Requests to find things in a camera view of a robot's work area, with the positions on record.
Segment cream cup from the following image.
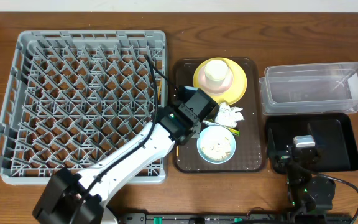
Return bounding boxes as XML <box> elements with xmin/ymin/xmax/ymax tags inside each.
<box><xmin>204</xmin><ymin>59</ymin><xmax>229</xmax><ymax>82</ymax></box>

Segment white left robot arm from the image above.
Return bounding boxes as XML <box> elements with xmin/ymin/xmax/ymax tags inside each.
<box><xmin>32</xmin><ymin>104</ymin><xmax>207</xmax><ymax>223</ymax></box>

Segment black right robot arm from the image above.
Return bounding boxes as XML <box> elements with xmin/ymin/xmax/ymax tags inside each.
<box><xmin>267</xmin><ymin>145</ymin><xmax>336</xmax><ymax>214</ymax></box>

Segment black waste bin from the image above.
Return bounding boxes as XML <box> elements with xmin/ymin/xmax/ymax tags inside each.
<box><xmin>265</xmin><ymin>113</ymin><xmax>358</xmax><ymax>174</ymax></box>

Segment grey dishwasher rack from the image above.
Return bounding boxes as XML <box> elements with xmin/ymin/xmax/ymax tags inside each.
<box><xmin>0</xmin><ymin>30</ymin><xmax>168</xmax><ymax>185</ymax></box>

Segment green snack wrapper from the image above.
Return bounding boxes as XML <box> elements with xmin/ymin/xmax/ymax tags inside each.
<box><xmin>203</xmin><ymin>120</ymin><xmax>240</xmax><ymax>136</ymax></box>

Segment dark brown serving tray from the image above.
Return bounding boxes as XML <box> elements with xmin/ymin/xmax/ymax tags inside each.
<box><xmin>172</xmin><ymin>57</ymin><xmax>265</xmax><ymax>174</ymax></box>

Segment blue bowl with food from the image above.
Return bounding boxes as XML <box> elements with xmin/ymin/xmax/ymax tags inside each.
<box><xmin>196</xmin><ymin>126</ymin><xmax>236</xmax><ymax>164</ymax></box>

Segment crumpled white napkin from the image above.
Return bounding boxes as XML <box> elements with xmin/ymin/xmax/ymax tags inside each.
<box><xmin>214</xmin><ymin>102</ymin><xmax>244</xmax><ymax>128</ymax></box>

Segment yellow plate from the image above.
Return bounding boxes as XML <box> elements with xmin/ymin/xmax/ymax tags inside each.
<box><xmin>193</xmin><ymin>57</ymin><xmax>248</xmax><ymax>105</ymax></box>

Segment clear plastic bin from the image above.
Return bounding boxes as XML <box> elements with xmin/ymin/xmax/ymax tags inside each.
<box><xmin>259</xmin><ymin>62</ymin><xmax>358</xmax><ymax>116</ymax></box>

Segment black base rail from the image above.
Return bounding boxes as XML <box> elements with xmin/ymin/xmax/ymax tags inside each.
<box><xmin>118</xmin><ymin>211</ymin><xmax>352</xmax><ymax>224</ymax></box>

